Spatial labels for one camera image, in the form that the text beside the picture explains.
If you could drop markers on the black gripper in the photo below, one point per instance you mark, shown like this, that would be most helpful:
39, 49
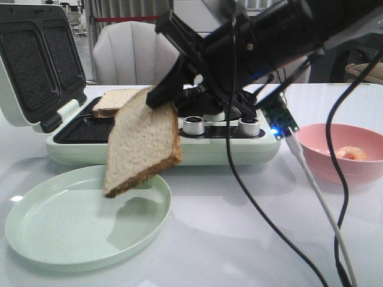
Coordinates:
192, 61

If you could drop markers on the white bread slice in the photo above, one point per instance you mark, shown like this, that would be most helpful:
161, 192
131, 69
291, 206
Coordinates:
111, 101
142, 143

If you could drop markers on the orange cooked shrimp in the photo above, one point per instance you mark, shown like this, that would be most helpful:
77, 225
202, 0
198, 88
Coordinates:
352, 153

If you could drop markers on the pink plastic bowl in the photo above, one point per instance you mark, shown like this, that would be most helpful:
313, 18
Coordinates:
317, 154

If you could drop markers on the mint green breakfast maker lid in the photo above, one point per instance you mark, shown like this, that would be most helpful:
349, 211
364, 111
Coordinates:
42, 78

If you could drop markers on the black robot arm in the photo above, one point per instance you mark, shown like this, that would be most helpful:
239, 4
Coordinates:
285, 32

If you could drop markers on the mint green breakfast maker base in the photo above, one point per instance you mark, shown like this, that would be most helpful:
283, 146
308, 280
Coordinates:
82, 140

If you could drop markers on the black round frying pan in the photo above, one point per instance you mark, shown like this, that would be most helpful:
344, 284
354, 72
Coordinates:
192, 102

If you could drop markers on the left silver control knob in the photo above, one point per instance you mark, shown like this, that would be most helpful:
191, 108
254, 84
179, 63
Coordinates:
193, 126

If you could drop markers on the silver control knob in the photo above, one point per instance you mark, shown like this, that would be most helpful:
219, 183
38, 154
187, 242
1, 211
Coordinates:
249, 128
193, 126

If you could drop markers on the right silver control knob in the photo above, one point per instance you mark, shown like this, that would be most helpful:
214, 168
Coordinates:
249, 128

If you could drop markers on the right grey upholstered chair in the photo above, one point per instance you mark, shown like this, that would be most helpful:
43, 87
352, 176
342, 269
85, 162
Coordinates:
289, 69

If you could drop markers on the grey upholstered chair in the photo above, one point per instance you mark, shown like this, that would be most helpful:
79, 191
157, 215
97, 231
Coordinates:
132, 53
289, 69

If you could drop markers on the white refrigerator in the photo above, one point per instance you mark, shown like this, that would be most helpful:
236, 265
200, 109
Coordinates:
196, 15

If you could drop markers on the left grey upholstered chair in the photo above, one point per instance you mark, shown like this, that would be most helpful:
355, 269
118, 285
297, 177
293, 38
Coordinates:
132, 53

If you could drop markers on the red barrier tape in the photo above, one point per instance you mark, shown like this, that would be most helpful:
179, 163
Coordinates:
125, 19

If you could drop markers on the mint green round plate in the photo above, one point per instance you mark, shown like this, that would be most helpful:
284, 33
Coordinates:
66, 224

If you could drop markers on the green wrist camera board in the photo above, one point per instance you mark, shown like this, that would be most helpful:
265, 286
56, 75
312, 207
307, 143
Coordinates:
281, 122

